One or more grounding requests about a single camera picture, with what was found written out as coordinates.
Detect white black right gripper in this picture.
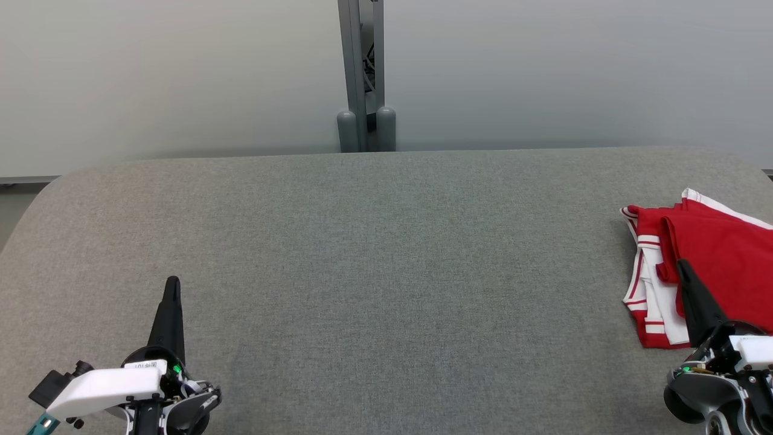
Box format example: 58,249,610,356
675,260,773,372

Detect grey partition post with feet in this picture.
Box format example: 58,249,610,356
336,0,397,153

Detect red jersey white side panels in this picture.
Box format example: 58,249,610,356
621,204,773,350

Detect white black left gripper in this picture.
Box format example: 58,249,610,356
45,276,189,421

